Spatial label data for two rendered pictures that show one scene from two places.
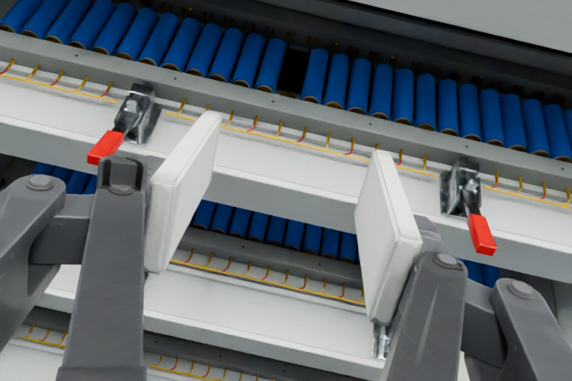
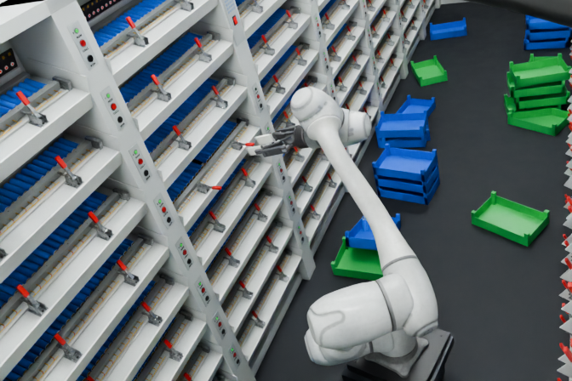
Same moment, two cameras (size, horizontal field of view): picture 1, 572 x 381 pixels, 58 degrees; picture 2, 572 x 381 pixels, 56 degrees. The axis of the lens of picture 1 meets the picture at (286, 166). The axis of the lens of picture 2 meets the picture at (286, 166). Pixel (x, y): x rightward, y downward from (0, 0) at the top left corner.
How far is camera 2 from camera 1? 1.73 m
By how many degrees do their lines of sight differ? 46
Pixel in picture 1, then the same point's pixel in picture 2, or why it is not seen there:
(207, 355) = (231, 240)
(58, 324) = (210, 275)
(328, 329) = (243, 194)
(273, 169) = (221, 172)
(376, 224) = (265, 138)
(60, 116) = (197, 201)
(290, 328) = (241, 201)
